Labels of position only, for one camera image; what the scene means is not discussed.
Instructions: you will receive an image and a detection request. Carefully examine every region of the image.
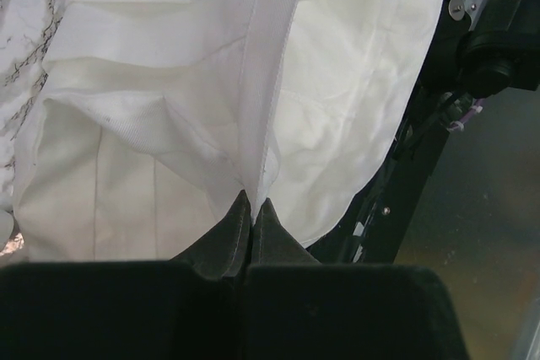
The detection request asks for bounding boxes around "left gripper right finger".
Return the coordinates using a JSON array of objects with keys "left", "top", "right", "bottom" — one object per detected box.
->
[{"left": 244, "top": 201, "right": 468, "bottom": 359}]

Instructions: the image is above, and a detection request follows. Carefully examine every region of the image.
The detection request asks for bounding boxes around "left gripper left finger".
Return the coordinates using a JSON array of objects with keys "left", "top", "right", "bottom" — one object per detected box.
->
[{"left": 1, "top": 192, "right": 251, "bottom": 359}]

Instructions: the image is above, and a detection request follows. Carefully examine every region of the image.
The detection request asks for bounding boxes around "white skirt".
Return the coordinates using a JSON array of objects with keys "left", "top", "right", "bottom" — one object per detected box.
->
[{"left": 13, "top": 0, "right": 442, "bottom": 262}]

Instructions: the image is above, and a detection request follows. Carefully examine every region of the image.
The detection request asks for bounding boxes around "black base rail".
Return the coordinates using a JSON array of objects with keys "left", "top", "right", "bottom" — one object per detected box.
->
[{"left": 310, "top": 0, "right": 539, "bottom": 263}]

